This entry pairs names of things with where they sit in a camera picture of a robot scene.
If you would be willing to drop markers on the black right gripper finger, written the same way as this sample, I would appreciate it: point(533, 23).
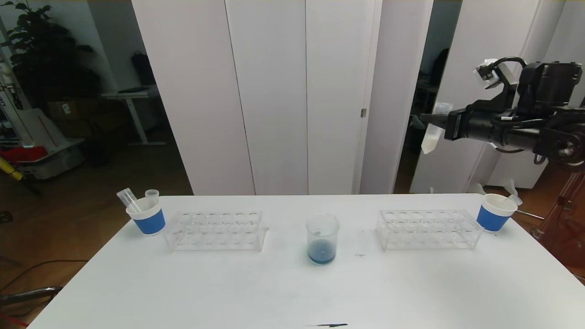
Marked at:
point(436, 120)

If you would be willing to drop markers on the reddish brown metal stand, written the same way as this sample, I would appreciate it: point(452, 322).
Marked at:
point(566, 219)

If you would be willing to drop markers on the yellow tool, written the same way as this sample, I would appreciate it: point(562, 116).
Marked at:
point(11, 171)

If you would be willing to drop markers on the blue pigment test tube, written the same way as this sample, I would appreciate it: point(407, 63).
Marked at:
point(152, 194)

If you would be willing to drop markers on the black bag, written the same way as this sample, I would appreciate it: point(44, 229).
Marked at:
point(144, 71)

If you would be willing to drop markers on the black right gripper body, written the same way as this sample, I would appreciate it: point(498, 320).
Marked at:
point(454, 125)

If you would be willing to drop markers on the grey metal floor bar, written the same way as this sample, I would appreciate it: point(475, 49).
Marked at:
point(32, 295)

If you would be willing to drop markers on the white machine base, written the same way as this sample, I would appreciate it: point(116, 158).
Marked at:
point(41, 130)

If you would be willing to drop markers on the clear acrylic test tube rack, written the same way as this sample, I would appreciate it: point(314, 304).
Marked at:
point(219, 238)
point(425, 234)

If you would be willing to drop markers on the white upright machine column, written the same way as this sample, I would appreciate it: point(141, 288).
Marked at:
point(7, 77)

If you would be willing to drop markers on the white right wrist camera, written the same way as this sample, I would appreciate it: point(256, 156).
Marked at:
point(489, 73)

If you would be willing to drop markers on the dark green potted plant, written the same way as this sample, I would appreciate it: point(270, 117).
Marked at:
point(45, 55)

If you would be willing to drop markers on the white folding partition screen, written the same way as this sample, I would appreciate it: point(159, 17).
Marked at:
point(274, 91)
point(461, 173)

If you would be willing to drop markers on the blue sleeved white paper cup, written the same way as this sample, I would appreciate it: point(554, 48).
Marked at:
point(151, 223)
point(492, 220)

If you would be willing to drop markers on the clear plastic beaker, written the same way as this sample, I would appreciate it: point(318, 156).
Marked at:
point(322, 253)

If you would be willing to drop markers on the brown cardboard box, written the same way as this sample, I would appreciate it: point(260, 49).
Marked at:
point(75, 112)

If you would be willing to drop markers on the pale yellow pigment test tube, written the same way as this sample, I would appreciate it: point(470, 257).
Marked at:
point(432, 139)

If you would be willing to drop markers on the white office desk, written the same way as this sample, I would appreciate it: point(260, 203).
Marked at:
point(132, 96)

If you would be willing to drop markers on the red pigment test tube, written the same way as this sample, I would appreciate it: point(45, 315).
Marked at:
point(128, 198)
point(513, 193)

